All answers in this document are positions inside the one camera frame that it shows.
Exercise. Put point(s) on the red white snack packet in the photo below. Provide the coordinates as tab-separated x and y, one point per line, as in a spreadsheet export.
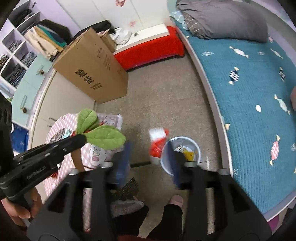
158	143

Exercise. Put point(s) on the person's leg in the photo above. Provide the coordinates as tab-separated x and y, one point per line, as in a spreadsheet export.
129	222
168	220

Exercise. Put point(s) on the teal checkered pillow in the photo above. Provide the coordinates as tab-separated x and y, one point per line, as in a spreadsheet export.
177	16

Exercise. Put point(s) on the pink flower sticker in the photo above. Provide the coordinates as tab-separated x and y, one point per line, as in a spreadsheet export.
133	23

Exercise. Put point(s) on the white board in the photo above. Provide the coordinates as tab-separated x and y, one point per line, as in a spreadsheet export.
148	38

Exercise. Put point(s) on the grey plaid blanket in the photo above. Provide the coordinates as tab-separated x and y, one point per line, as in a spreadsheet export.
193	25

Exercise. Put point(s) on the white wardrobe doors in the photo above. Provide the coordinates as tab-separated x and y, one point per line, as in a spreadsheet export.
92	11

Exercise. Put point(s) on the black bag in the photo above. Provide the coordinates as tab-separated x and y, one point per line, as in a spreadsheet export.
97	26

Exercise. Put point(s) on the blue bag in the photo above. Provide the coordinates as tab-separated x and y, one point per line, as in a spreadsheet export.
19	139

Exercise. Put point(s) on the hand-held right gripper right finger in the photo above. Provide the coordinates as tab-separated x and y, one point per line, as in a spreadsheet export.
174	166

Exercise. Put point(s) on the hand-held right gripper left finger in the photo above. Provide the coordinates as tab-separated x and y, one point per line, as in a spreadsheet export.
123	162

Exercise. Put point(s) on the person's left hand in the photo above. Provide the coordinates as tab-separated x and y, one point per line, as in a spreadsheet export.
18	214

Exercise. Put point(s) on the person's right leg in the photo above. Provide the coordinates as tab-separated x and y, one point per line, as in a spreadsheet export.
168	220

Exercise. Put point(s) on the lilac stair shelf cabinet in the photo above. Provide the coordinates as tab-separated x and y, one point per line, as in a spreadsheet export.
13	32

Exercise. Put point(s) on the black table leg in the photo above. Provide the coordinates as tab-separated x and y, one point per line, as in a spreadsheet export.
141	164

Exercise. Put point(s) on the grey quilt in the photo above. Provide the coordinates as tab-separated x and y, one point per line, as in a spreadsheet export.
226	18

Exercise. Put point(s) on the mustard hanging garment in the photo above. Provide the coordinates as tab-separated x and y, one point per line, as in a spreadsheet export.
49	38

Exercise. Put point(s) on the pile of beige clothes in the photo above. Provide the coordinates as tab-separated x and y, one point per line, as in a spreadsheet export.
3	61

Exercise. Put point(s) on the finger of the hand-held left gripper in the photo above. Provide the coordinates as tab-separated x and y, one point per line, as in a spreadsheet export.
64	146

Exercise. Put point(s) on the pink slipper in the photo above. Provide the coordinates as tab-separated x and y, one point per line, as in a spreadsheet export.
177	200

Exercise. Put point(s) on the green leaf plush toy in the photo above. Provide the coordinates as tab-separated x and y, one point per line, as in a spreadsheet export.
104	138

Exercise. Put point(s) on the small cardboard box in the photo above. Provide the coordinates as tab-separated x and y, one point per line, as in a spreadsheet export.
108	41

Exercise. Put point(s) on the cream low cabinet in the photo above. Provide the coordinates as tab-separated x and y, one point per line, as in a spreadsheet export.
64	97

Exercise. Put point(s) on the red covered bench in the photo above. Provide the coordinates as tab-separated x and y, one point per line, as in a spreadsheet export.
150	53

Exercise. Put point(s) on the green hanging garment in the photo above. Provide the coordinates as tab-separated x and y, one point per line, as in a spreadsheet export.
55	36

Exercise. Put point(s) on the blue plastic bucket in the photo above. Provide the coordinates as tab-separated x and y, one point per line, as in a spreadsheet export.
166	160

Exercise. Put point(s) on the large cardboard box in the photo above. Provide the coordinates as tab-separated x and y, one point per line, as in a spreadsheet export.
92	60

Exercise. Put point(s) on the dark silver wrapper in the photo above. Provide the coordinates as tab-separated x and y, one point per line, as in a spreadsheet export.
57	136

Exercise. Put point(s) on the yellow wrapper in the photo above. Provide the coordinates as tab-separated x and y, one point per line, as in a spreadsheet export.
189	156

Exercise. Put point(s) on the folded jeans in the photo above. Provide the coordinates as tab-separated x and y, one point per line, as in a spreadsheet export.
29	58
16	46

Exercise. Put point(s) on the white plastic bag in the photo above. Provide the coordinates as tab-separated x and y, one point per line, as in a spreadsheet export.
122	36

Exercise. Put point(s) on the round table pink checkered cloth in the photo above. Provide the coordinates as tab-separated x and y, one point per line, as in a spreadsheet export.
97	153

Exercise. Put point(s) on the black folded clothes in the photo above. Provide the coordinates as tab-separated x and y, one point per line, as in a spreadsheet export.
22	16

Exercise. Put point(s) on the pink butterfly sticker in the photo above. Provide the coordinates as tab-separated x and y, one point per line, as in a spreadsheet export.
120	2

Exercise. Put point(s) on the person's left leg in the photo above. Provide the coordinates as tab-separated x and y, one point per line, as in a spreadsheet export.
129	222

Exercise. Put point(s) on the dark folded clothes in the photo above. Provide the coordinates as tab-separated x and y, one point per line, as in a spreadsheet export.
13	74

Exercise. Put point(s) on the teal white packet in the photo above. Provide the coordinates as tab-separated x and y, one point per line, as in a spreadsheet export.
67	132

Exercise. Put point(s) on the mint green drawer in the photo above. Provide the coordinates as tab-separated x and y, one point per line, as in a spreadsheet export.
20	92
32	67

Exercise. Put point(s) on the dark woven basket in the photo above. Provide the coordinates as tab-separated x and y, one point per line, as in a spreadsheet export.
128	188

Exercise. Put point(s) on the mint bunk bed frame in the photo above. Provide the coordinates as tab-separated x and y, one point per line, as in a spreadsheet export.
225	148

